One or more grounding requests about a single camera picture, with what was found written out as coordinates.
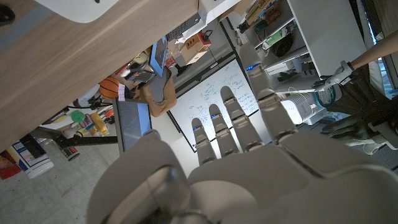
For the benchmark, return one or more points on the whiteboard on black stand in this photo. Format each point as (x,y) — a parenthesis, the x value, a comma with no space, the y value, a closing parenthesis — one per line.
(211,90)

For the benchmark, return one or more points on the small green ball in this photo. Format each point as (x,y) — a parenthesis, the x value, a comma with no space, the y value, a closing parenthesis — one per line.
(77,116)

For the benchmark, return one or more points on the white ribbed appliance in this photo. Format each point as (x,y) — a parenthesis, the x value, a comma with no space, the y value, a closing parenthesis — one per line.
(301,107)

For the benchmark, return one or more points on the office chair with brown jacket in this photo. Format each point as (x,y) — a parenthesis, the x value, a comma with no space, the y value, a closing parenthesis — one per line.
(158,99)

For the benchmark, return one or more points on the white rectangular power box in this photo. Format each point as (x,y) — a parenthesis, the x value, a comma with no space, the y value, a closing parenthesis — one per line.
(214,11)

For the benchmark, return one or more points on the open cardboard box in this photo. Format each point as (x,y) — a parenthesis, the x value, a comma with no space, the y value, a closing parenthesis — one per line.
(258,7)

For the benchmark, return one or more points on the red snack container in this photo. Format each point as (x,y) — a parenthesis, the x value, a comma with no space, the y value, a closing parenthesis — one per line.
(7,169)

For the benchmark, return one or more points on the white wipes canister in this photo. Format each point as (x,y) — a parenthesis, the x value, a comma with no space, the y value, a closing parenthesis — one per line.
(31,158)

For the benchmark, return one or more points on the flat computer monitor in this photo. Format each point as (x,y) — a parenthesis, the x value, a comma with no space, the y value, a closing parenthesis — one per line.
(132,124)

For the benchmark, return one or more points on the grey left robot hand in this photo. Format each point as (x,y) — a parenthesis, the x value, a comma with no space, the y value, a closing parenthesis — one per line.
(280,186)

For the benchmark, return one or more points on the open laptop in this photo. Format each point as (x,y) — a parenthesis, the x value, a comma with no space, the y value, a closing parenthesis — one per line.
(159,56)

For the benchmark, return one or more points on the small wooden box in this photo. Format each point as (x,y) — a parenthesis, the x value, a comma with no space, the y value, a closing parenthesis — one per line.
(192,49)

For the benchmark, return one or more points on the white shelf unit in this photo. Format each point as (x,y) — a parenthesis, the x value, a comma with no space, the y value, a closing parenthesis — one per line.
(326,31)

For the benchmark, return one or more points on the yellow bottle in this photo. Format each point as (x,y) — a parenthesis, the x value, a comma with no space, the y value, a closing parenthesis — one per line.
(99,123)

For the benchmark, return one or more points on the grey keyboard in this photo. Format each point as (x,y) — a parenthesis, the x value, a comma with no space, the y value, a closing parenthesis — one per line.
(141,76)

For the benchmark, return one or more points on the small orange basketball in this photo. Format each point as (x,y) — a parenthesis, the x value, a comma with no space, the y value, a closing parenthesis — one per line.
(109,87)

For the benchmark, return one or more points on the white square plate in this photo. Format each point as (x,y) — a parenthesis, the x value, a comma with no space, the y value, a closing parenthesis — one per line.
(77,9)

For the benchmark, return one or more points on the black digital timer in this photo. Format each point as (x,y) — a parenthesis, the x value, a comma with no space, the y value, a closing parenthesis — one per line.
(71,153)

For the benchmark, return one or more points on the person's bare forearm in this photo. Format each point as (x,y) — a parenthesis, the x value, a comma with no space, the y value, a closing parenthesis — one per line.
(376,49)

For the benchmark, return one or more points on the black teleoperation glove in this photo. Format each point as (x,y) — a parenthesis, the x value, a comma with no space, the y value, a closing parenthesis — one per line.
(320,83)

